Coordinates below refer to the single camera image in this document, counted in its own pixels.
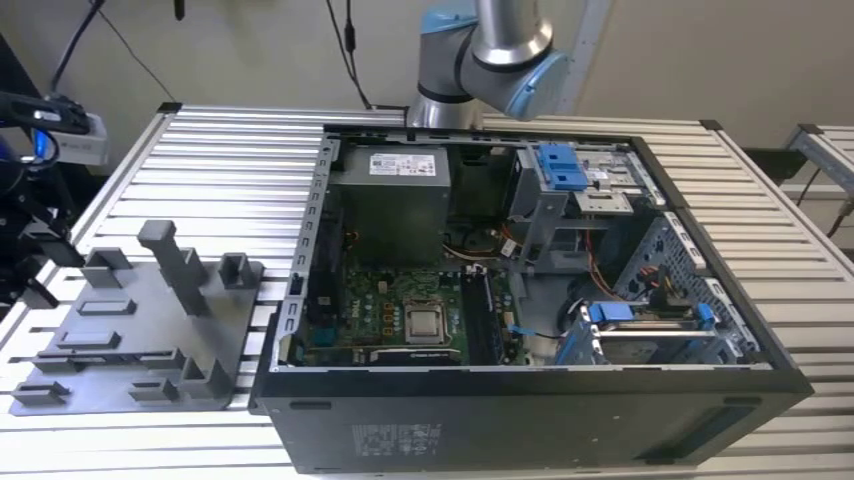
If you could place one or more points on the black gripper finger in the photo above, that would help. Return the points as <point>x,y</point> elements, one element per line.
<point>61,250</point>
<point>33,290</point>

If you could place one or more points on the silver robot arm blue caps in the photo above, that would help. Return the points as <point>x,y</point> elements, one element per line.
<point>507,30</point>

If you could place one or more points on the grey parts rack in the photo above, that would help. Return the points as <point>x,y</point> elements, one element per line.
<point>153,325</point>

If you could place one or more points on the black table corner cap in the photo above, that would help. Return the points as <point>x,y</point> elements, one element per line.
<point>168,107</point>
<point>711,125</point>

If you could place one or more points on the black case fan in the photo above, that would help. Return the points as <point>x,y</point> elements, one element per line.
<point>329,260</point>

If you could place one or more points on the green motherboard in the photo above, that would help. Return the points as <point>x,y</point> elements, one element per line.
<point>373,290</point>

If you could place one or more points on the grey power supply unit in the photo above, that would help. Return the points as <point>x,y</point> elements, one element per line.
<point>393,220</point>

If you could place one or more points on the silver CPU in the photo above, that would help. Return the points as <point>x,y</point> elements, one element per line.
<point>426,325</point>

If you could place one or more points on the black graphics card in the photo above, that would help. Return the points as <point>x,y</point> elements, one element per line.
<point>413,356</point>

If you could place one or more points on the blue disk carrier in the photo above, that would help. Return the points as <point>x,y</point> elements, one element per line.
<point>560,165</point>
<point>610,314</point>

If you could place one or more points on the black open PC case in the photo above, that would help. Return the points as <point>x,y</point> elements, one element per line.
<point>534,425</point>

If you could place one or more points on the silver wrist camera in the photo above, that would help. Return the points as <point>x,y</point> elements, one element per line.
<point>83,145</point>

